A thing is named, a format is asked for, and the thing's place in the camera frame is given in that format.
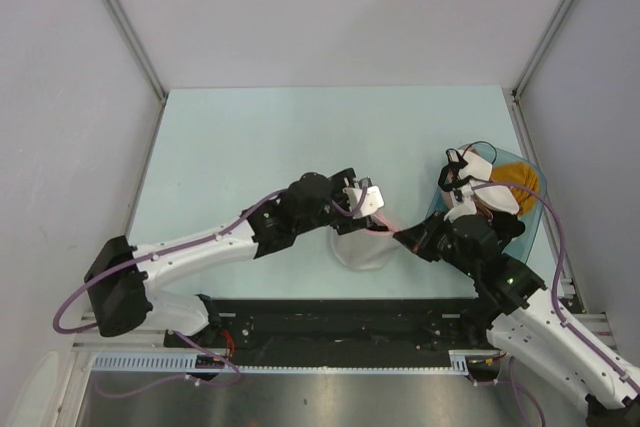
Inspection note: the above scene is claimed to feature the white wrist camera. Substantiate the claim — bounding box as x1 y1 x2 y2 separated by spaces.
442 184 478 223
343 177 385 219

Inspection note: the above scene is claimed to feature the white bra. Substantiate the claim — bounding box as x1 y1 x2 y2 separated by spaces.
448 147 520 215

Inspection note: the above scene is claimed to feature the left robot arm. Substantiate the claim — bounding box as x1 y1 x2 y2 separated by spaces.
84 168 384 347

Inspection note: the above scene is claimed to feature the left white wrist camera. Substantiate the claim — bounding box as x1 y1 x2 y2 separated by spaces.
343 177 385 219

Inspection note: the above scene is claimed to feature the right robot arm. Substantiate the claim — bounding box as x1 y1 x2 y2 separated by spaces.
393 211 639 426

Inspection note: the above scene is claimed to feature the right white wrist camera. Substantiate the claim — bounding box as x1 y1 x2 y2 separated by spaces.
442 184 478 223

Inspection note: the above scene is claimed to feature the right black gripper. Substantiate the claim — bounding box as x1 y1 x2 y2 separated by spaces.
393 209 478 278

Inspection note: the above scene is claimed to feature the blue translucent plastic basin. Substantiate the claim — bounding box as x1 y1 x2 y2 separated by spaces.
426 141 547 263

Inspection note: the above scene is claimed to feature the mustard yellow garment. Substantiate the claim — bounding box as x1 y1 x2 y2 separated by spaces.
492 161 541 218

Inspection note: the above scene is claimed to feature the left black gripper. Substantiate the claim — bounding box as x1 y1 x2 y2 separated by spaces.
294 169 372 235

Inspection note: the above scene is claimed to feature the white mesh laundry bag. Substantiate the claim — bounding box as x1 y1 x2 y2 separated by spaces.
330 214 401 271

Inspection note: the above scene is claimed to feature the white slotted cable duct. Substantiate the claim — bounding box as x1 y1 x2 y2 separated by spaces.
91 349 499 375

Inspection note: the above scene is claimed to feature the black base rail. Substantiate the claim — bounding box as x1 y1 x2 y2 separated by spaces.
164 299 496 359

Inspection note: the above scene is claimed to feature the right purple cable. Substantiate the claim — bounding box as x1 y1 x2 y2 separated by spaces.
472 181 640 427

